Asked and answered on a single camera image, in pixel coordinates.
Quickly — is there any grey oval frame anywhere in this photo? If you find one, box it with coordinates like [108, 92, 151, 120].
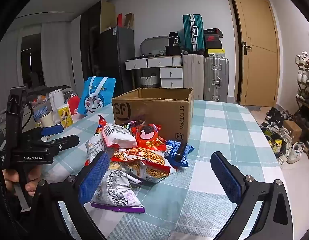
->
[140, 36, 170, 55]

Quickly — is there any pink white snack packet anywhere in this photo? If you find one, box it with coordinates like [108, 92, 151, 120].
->
[102, 124, 138, 147]

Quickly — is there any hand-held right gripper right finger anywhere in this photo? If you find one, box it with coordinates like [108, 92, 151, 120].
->
[211, 152, 293, 240]

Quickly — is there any wooden door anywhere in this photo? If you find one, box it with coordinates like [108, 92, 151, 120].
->
[231, 0, 280, 108]

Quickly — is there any small cardboard box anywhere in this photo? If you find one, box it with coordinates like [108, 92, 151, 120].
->
[283, 120, 302, 143]

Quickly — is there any flat cardboard sheet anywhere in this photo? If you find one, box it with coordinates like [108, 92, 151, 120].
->
[101, 1, 116, 33]

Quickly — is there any wooden shoe rack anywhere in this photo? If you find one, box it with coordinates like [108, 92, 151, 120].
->
[294, 62, 309, 155]

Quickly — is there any yellow black box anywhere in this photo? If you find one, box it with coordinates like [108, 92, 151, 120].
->
[206, 48, 225, 57]

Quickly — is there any teal checked tablecloth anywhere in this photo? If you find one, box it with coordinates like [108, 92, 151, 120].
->
[42, 99, 288, 240]

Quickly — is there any white mug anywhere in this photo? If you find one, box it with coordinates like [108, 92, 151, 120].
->
[39, 112, 55, 127]

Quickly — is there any white silver snack packet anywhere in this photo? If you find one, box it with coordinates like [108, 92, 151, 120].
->
[85, 140, 115, 165]

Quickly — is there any white drawer dresser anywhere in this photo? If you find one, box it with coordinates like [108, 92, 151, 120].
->
[126, 55, 183, 88]

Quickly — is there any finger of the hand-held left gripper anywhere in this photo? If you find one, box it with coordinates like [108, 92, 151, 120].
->
[46, 134, 80, 153]
[32, 124, 64, 140]

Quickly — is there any person's left hand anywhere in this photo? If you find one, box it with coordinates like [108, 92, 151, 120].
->
[2, 166, 43, 197]

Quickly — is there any white curtain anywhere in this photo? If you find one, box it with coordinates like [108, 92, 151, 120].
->
[41, 21, 72, 90]

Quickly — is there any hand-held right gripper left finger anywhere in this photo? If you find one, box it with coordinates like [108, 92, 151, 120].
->
[18, 151, 111, 240]

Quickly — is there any red noodle stick snack packet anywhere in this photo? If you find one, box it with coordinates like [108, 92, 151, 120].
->
[111, 147, 177, 183]

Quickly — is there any silver suitcase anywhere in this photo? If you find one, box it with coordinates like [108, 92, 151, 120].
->
[204, 57, 229, 102]

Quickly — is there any pile of dark sneakers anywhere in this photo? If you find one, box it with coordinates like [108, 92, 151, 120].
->
[261, 107, 309, 165]

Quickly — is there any beige suitcase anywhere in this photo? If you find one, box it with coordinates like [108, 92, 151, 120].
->
[182, 54, 205, 100]

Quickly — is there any black refrigerator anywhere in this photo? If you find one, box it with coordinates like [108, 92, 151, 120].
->
[99, 26, 135, 90]

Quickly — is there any dark purple snack packet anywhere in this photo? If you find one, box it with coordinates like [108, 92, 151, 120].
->
[124, 120, 146, 130]

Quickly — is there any red bottle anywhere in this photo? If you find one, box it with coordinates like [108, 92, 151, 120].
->
[68, 93, 80, 115]

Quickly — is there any white purple-edged snack packet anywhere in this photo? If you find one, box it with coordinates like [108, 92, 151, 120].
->
[91, 169, 145, 213]

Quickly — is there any shoe rack with shoes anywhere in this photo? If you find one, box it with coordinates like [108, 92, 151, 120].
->
[294, 51, 309, 140]

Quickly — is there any orange red snack packet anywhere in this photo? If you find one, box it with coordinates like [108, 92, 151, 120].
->
[94, 115, 110, 137]

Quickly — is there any blue cartoon tote bag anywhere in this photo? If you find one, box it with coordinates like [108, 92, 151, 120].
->
[78, 76, 116, 116]

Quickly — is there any blue snack packet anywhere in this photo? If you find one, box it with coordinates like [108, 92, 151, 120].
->
[166, 140, 195, 168]

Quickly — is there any brown cardboard box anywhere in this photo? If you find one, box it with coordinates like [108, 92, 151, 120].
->
[112, 87, 194, 144]

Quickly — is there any teal suitcase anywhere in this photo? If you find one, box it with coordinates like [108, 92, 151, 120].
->
[183, 14, 205, 54]

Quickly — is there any yellow carton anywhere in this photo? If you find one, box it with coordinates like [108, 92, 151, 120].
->
[56, 104, 74, 128]

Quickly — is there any woven laundry basket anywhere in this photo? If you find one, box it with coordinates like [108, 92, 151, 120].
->
[140, 73, 158, 88]

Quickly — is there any black bag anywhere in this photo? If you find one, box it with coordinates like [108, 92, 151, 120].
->
[165, 32, 182, 56]

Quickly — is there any white kettle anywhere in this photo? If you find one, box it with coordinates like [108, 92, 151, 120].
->
[49, 89, 65, 112]

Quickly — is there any dark wardrobe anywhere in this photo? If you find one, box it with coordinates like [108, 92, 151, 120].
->
[80, 1, 102, 90]

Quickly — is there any red cookie snack packet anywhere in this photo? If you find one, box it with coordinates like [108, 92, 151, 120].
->
[131, 124, 167, 152]

